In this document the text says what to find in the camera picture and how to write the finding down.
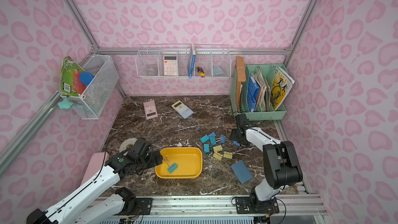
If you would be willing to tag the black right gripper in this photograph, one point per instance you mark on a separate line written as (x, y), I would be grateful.
(239, 126)

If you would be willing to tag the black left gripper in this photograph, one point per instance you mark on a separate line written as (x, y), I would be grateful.
(152, 157)

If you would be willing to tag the yellow-green binder clip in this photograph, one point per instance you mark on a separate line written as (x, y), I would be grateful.
(217, 148)
(218, 156)

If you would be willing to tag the yellow plastic storage box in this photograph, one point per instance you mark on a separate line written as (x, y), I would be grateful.
(188, 159)

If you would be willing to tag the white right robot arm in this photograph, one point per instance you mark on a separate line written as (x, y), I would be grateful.
(281, 168)

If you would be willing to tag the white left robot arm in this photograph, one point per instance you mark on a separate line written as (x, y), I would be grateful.
(74, 209)

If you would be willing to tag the white tape roll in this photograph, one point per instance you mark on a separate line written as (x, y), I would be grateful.
(127, 144)

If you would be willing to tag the pink pencil case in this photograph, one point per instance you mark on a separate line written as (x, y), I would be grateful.
(95, 164)

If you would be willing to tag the pink calculator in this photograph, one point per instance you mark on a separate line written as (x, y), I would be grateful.
(150, 110)

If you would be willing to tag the green plastic file organizer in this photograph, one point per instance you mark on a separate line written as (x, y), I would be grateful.
(264, 109)

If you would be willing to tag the blue folder in organizer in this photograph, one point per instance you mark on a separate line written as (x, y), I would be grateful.
(253, 92)

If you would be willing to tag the yellow blue calculator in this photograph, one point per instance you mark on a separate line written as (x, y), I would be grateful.
(183, 110)

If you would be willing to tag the brown clipboard in organizer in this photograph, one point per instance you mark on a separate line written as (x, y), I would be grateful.
(240, 78)

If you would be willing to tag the yellow magazine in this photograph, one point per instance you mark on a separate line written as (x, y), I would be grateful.
(282, 83)

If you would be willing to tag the yellow black toy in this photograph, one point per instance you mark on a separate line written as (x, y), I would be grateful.
(200, 71)

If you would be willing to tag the blue book in basket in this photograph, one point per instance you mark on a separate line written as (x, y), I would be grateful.
(191, 61)

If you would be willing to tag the mint star toy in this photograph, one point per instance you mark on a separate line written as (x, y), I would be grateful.
(65, 104)

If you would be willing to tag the blue round disc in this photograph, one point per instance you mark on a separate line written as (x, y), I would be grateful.
(86, 78)

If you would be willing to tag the white orange calculator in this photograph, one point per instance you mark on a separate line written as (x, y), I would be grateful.
(170, 65)

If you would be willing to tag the green snack package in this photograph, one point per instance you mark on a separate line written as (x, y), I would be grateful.
(70, 83)

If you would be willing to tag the white wire side basket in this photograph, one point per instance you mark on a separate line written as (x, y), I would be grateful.
(91, 103)

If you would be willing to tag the white wire wall basket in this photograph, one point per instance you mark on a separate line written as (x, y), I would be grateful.
(215, 60)

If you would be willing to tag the metal base rail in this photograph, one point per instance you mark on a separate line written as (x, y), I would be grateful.
(208, 209)

